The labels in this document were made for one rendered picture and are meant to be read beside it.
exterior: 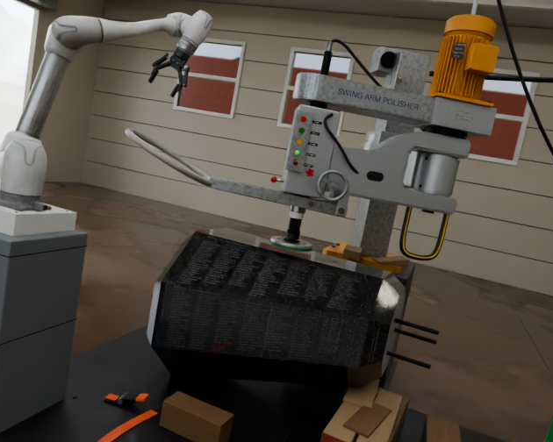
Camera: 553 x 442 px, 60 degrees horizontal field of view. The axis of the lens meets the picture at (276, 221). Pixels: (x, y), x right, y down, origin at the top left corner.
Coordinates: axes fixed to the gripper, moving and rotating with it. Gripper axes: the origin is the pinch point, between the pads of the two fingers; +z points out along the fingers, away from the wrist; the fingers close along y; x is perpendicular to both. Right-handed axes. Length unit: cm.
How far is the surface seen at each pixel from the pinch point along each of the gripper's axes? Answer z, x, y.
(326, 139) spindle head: -22, 4, 81
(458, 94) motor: -75, 16, 121
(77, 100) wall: 102, 686, -492
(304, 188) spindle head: 3, 5, 85
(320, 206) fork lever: 6, 13, 96
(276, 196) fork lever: 13, 8, 76
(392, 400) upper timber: 64, 14, 176
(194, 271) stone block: 66, 4, 63
